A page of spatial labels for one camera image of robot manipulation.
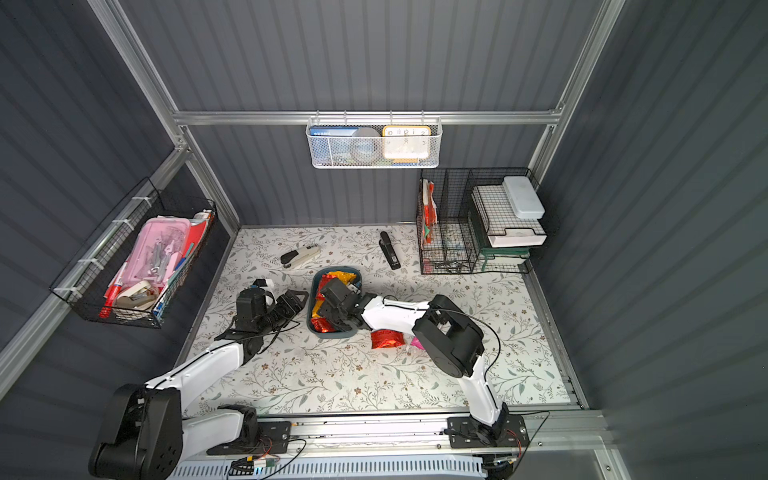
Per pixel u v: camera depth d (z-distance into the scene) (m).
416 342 0.86
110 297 0.64
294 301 0.80
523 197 1.00
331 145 0.91
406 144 0.89
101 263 0.65
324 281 0.96
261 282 0.81
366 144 0.89
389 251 1.09
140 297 0.64
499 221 0.94
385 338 0.89
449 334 0.54
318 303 0.94
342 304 0.71
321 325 0.89
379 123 0.89
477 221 1.10
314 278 0.99
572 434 0.74
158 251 0.72
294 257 1.05
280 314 0.76
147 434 0.41
